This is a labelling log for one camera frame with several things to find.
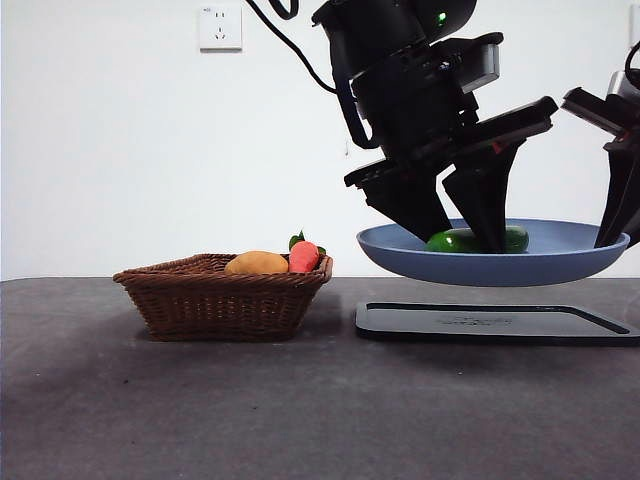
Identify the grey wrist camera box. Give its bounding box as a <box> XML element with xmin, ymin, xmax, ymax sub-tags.
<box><xmin>452</xmin><ymin>32</ymin><xmax>503</xmax><ymax>95</ymax></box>
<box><xmin>606</xmin><ymin>71</ymin><xmax>640</xmax><ymax>100</ymax></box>

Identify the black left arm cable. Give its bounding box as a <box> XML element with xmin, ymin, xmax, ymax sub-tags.
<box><xmin>243</xmin><ymin>0</ymin><xmax>384</xmax><ymax>151</ymax></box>

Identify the brown wicker basket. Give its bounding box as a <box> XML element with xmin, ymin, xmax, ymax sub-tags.
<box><xmin>112</xmin><ymin>253</ymin><xmax>335</xmax><ymax>343</ymax></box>

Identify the green pepper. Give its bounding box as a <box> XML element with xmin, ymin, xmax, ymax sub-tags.
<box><xmin>424</xmin><ymin>224</ymin><xmax>530</xmax><ymax>254</ymax></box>

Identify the white wall socket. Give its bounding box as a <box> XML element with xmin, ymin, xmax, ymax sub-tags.
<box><xmin>199</xmin><ymin>5</ymin><xmax>244</xmax><ymax>53</ymax></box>

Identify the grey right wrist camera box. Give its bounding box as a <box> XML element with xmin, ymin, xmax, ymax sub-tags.
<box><xmin>606</xmin><ymin>71</ymin><xmax>640</xmax><ymax>100</ymax></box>

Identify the orange carrot with green leaves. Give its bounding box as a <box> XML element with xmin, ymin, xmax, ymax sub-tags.
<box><xmin>288</xmin><ymin>228</ymin><xmax>327</xmax><ymax>274</ymax></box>

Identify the black flat tray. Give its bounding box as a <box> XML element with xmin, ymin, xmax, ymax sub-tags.
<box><xmin>354</xmin><ymin>301</ymin><xmax>640</xmax><ymax>347</ymax></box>

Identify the brown potato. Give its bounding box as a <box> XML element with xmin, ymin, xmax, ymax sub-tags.
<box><xmin>224</xmin><ymin>250</ymin><xmax>290</xmax><ymax>275</ymax></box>

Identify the blue round plate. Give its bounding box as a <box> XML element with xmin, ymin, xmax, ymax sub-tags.
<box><xmin>356</xmin><ymin>218</ymin><xmax>631</xmax><ymax>288</ymax></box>

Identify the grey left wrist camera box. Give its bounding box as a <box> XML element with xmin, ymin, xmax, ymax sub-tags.
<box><xmin>452</xmin><ymin>32</ymin><xmax>503</xmax><ymax>95</ymax></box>

